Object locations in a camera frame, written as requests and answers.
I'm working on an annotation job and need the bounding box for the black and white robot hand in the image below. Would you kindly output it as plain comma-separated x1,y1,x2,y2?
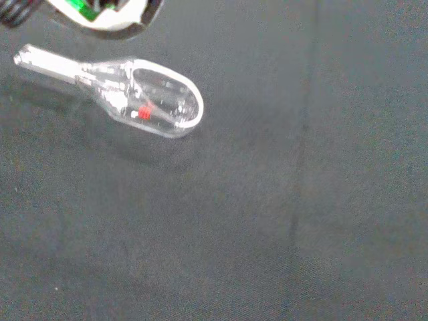
0,0,165,41

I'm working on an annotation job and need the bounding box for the clear glass weighing funnel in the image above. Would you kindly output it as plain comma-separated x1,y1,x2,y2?
13,43,205,140

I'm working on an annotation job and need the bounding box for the black bench cloth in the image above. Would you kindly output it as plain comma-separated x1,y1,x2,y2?
0,0,428,321

